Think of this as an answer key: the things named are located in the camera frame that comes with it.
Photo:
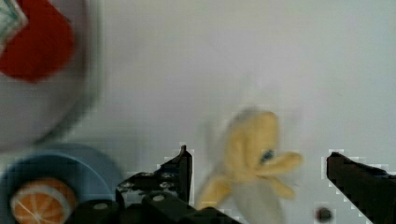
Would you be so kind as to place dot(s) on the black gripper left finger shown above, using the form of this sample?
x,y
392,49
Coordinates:
x,y
173,176

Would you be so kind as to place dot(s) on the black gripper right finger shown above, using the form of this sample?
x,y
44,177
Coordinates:
x,y
370,189

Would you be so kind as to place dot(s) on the peeled plush banana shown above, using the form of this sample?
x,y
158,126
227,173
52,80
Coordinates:
x,y
249,170

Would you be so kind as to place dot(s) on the blue small bowl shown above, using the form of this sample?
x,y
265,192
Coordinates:
x,y
91,174

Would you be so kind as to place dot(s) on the orange slice toy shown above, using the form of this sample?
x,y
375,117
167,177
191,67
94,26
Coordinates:
x,y
43,201

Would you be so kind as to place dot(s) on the pink round plate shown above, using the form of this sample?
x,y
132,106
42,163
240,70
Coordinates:
x,y
29,111

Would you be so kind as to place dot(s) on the red ketchup bottle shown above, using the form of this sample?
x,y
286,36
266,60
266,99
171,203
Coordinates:
x,y
43,47

